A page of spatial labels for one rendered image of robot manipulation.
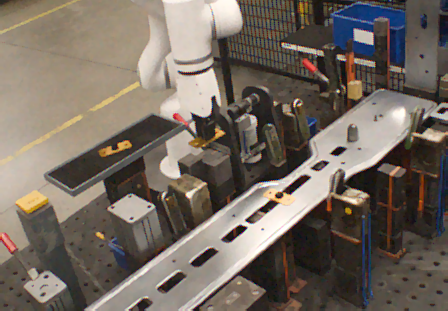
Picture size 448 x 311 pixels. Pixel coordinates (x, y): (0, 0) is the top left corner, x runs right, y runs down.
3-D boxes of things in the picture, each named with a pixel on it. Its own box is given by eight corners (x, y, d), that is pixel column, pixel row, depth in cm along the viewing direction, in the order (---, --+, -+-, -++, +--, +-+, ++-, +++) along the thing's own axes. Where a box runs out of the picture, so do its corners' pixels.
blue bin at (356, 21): (398, 64, 201) (398, 29, 195) (332, 46, 223) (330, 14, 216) (424, 48, 210) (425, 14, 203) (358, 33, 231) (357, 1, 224)
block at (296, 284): (296, 294, 161) (288, 212, 146) (261, 275, 169) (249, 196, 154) (308, 283, 164) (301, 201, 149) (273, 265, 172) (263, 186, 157)
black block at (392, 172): (400, 266, 164) (402, 183, 149) (368, 252, 171) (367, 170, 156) (414, 250, 169) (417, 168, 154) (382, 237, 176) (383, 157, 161)
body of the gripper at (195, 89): (166, 63, 126) (174, 109, 132) (194, 74, 119) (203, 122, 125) (192, 51, 130) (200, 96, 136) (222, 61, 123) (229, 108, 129)
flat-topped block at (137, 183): (149, 295, 168) (111, 166, 145) (132, 283, 174) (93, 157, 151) (174, 275, 174) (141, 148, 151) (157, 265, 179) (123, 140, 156)
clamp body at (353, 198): (361, 314, 151) (360, 211, 133) (323, 295, 159) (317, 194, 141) (379, 294, 156) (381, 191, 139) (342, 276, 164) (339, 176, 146)
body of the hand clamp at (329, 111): (338, 191, 199) (334, 99, 181) (322, 185, 203) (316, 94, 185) (348, 182, 202) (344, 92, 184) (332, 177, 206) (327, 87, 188)
